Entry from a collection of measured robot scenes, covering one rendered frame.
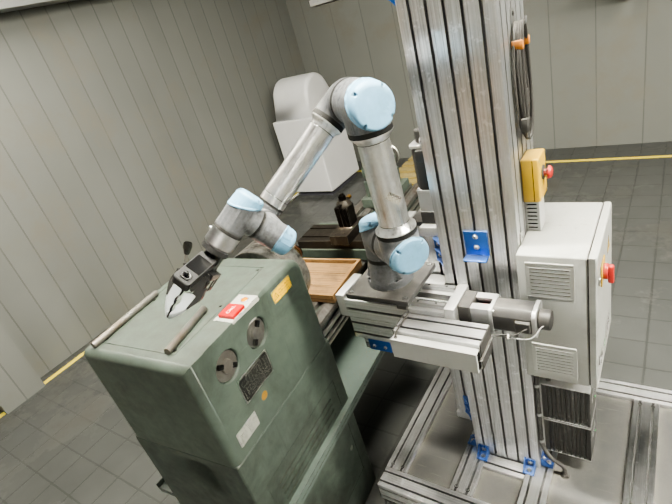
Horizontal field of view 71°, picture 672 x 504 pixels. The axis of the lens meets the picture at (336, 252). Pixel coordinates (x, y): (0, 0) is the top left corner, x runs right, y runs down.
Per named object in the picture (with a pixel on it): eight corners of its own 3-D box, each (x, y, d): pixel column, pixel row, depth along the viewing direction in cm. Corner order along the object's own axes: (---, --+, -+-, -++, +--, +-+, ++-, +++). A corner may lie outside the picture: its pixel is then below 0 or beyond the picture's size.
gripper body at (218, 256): (210, 293, 121) (236, 254, 120) (196, 297, 112) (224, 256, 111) (186, 275, 121) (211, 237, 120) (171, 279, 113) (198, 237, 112)
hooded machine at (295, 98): (325, 174, 645) (295, 71, 583) (361, 172, 611) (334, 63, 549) (295, 196, 597) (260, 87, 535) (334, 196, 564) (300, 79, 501)
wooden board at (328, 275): (334, 303, 204) (332, 295, 202) (269, 298, 222) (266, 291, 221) (362, 265, 226) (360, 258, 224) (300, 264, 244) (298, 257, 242)
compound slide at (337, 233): (349, 245, 225) (346, 235, 223) (331, 245, 230) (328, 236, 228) (366, 224, 240) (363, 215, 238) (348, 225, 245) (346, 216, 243)
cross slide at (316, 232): (373, 249, 225) (371, 241, 223) (299, 248, 247) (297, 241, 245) (387, 230, 238) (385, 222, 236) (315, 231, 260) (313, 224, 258)
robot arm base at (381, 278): (421, 267, 155) (415, 241, 150) (401, 293, 144) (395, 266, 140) (381, 263, 163) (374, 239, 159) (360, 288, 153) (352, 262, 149)
